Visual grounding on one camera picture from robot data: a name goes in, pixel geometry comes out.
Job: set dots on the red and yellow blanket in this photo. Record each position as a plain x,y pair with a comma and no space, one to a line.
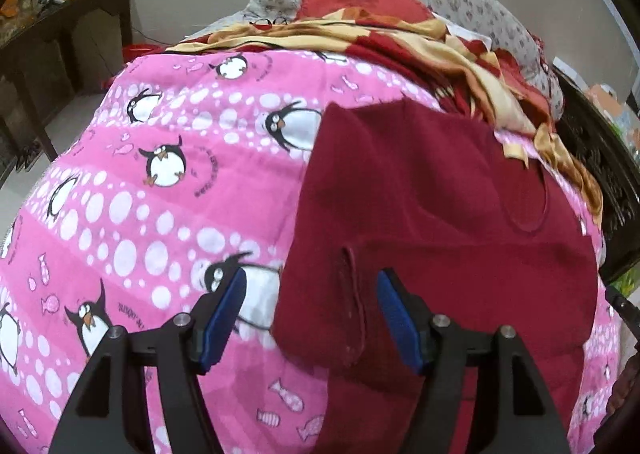
450,49

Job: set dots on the dark carved wooden furniture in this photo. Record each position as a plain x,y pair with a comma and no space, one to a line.
595,134

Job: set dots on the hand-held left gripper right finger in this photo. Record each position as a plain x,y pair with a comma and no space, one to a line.
400,324

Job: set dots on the eyeglasses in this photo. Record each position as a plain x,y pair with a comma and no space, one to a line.
265,23

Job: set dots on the dark wooden desk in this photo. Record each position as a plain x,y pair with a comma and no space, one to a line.
50,59

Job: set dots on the pink penguin print blanket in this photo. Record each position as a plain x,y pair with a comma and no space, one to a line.
150,234

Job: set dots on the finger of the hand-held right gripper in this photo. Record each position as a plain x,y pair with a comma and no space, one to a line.
625,311

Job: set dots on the colourful clutter pile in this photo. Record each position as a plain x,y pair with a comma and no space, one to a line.
615,109

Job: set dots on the dark red garment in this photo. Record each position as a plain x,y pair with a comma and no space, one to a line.
450,234

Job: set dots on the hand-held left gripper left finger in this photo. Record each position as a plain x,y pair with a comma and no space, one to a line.
227,314

